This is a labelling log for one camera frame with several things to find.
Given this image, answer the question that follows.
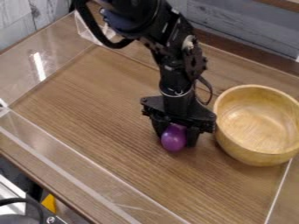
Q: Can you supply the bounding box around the clear acrylic barrier wall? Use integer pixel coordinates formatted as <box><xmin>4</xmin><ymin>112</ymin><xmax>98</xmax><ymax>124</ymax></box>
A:
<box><xmin>0</xmin><ymin>16</ymin><xmax>298</xmax><ymax>224</ymax></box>

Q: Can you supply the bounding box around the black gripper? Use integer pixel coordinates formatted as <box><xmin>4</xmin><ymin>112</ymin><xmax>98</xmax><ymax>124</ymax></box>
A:
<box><xmin>140</xmin><ymin>89</ymin><xmax>217</xmax><ymax>147</ymax></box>

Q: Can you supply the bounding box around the black cable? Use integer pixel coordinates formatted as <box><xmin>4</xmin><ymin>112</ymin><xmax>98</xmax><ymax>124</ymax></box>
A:
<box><xmin>0</xmin><ymin>196</ymin><xmax>43</xmax><ymax>224</ymax></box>

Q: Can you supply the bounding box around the yellow black device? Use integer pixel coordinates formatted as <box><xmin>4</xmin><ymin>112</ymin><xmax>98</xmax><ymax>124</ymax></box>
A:
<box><xmin>39</xmin><ymin>193</ymin><xmax>68</xmax><ymax>224</ymax></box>

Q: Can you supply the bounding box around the purple toy eggplant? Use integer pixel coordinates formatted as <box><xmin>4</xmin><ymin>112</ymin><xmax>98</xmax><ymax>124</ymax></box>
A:
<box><xmin>160</xmin><ymin>124</ymin><xmax>187</xmax><ymax>152</ymax></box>

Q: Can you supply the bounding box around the clear acrylic corner bracket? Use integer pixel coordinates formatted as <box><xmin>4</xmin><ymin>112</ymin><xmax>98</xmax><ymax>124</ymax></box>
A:
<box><xmin>74</xmin><ymin>10</ymin><xmax>118</xmax><ymax>46</ymax></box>

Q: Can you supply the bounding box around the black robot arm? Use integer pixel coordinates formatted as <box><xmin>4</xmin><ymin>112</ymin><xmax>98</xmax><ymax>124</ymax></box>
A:
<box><xmin>74</xmin><ymin>0</ymin><xmax>217</xmax><ymax>148</ymax></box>

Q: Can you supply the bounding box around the light wooden bowl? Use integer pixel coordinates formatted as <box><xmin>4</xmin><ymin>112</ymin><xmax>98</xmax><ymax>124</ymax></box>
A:
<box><xmin>214</xmin><ymin>85</ymin><xmax>299</xmax><ymax>166</ymax></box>

